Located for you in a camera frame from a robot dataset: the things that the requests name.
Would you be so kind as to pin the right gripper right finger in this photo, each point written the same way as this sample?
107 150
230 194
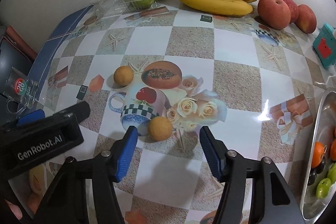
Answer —
272 199

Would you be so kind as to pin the large green mango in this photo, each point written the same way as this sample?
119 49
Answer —
322 189

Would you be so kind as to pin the brown longan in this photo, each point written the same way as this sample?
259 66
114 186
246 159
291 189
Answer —
123 75
160 128

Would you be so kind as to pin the orange with stem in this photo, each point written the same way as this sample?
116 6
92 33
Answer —
318 154

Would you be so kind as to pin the glass mug with logo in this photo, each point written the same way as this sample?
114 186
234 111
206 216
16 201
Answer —
21 90

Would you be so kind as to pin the red peach back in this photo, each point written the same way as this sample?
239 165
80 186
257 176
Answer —
306 20

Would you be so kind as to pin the yellow banana front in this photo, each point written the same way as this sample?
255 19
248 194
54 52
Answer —
220 7

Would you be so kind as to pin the patterned plastic tablecloth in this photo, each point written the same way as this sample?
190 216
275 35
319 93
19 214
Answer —
252 85

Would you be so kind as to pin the steel bowl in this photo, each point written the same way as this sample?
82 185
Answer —
313 209

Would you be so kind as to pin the teal plastic box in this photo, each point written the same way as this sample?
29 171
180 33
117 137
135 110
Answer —
324 45

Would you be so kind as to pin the red peach middle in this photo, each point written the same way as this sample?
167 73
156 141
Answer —
293 10

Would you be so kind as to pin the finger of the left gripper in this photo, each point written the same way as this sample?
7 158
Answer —
31 117

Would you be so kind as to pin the red peach front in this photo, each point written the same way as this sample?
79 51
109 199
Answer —
275 13

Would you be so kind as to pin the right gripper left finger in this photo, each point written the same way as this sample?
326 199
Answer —
65 199

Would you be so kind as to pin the orange tangerine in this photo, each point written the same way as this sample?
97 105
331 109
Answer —
333 151

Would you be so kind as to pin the red peach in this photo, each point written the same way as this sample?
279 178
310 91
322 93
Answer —
293 10
306 20
275 13

